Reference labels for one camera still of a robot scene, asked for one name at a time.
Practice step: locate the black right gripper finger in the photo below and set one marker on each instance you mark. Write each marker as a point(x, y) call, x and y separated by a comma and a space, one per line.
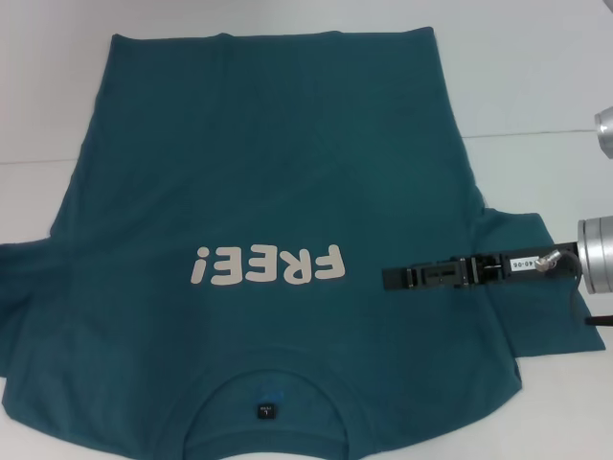
point(395, 279)

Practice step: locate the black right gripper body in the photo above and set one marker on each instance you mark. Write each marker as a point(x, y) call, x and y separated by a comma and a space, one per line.
point(498, 268)

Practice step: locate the teal blue FREE! t-shirt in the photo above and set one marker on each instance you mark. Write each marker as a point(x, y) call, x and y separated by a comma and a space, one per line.
point(268, 167)

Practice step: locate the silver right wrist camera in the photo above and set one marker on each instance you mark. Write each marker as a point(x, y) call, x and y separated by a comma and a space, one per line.
point(606, 131)

